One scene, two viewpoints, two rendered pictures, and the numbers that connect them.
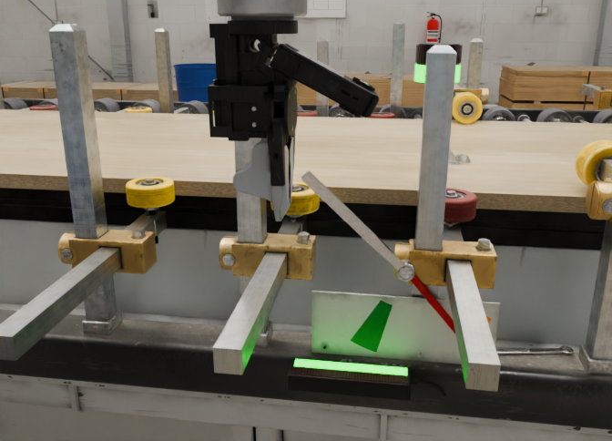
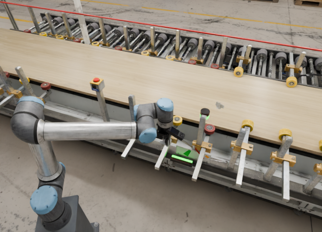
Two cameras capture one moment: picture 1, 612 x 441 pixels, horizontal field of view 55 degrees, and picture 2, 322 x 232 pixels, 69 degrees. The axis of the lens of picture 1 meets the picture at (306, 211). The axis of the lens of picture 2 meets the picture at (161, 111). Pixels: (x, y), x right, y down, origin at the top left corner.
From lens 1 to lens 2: 1.05 m
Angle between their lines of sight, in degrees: 28
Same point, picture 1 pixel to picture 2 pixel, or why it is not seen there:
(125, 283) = not seen: hidden behind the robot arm
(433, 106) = (200, 125)
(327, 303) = (178, 147)
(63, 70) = (130, 103)
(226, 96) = (158, 134)
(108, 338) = (138, 142)
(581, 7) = not seen: outside the picture
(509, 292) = (223, 142)
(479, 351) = (194, 175)
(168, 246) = not seen: hidden behind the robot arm
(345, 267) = (188, 130)
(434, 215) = (200, 140)
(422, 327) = (196, 155)
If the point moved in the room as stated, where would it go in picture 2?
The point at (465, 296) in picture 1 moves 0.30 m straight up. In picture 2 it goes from (199, 160) to (204, 130)
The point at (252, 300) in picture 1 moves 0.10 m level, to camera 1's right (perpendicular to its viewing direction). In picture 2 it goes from (162, 154) to (177, 156)
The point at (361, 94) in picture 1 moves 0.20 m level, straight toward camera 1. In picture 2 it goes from (180, 138) to (170, 166)
